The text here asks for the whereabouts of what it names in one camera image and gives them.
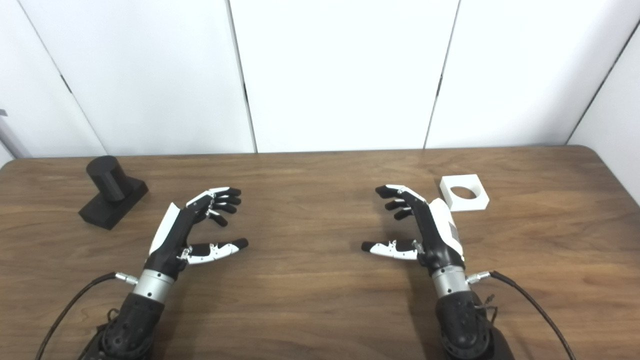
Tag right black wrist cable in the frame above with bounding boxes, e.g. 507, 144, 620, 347
466, 270, 576, 360

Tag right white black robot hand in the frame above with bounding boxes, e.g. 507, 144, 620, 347
361, 184, 466, 275

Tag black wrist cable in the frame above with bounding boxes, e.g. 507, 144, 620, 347
466, 270, 576, 360
35, 271, 138, 360

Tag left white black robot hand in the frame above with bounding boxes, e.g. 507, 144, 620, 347
144, 186, 249, 281

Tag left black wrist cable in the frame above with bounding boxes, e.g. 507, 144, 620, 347
35, 271, 138, 360

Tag white square piece with hole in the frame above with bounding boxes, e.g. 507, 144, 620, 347
440, 174, 490, 212

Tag black peg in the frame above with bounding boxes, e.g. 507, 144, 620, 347
78, 155, 149, 231

